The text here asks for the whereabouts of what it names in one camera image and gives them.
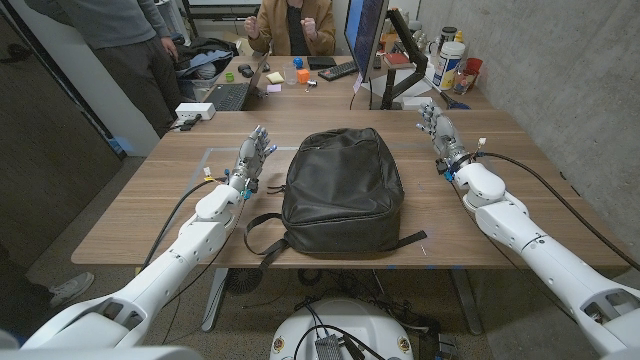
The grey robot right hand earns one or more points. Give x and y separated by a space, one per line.
446 137

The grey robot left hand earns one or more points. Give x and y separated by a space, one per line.
249 158

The small blue ball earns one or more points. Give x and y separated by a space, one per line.
298 62

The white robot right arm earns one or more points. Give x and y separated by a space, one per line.
550 265

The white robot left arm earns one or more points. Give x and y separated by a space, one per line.
165 270

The black backpack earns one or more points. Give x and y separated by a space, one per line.
345 190

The white box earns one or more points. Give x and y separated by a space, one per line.
411 102

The clear drinking glass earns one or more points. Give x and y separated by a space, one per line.
462 82

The black laptop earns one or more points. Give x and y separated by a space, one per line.
230 96

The white power strip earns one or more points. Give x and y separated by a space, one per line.
195 111

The white canister blue label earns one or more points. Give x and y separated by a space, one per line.
447 65

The pink sticky note pad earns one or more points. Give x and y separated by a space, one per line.
274 88

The red cup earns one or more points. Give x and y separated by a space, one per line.
474 66

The small green cup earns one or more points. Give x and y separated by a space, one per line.
229 77

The yellow sticky note pad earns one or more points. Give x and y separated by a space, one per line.
275 77

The clear plastic cup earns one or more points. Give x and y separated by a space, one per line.
290 75

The red book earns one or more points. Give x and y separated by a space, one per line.
396 59

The small metal clip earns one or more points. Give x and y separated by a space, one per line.
310 84

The orange cube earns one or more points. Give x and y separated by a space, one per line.
303 76

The yellow bottle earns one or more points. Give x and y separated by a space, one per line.
459 37

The black-lidded jar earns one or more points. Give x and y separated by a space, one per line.
447 36

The pink note on monitor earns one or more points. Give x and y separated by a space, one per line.
357 83

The black and blue bag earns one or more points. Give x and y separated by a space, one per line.
205 57

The black wallet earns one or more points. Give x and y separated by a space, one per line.
321 62

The black round fan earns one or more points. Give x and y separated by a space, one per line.
243 281

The black keyboard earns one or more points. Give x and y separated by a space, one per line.
337 71

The computer monitor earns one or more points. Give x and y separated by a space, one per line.
367 30

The person in tan jacket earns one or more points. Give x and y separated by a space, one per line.
280 25

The grey table leg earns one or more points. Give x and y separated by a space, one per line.
466 300
215 300

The person in grey sweater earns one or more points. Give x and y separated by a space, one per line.
125 60

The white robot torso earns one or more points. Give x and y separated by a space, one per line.
360 325

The grey metal torso module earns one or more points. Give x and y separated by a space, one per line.
328 348

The person in white sneaker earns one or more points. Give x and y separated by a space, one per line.
70 288

